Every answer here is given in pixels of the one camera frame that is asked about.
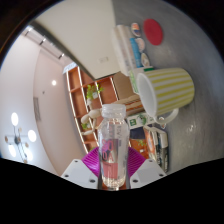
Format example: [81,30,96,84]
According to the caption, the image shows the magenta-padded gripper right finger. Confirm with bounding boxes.
[126,146,168,190]

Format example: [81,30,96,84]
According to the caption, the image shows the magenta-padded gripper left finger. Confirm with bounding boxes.
[60,146,101,190]

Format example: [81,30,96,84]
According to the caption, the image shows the clear red-labelled water bottle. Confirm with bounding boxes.
[97,103,130,192]

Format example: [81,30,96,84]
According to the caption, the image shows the small green white carton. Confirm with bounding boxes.
[128,113,158,129]

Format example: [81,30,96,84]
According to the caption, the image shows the ceiling air vent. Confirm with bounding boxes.
[32,96,43,123]

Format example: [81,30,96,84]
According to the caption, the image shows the wooden bookshelf unit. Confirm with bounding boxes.
[63,64,121,154]

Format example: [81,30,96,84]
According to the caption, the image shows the ceiling lamp with round bulbs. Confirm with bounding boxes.
[3,111,38,164]

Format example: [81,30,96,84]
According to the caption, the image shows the yellow striped white mug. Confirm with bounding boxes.
[135,67,195,126]

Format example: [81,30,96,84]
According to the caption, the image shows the tan upholstered chair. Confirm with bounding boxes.
[113,71,135,99]

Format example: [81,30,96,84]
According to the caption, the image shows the white book stack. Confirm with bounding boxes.
[113,23,141,78]

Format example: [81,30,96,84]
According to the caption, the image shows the flat round red coaster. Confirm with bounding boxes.
[143,18,164,46]

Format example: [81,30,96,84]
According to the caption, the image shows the black ceiling track light rail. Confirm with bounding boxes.
[22,25,67,61]

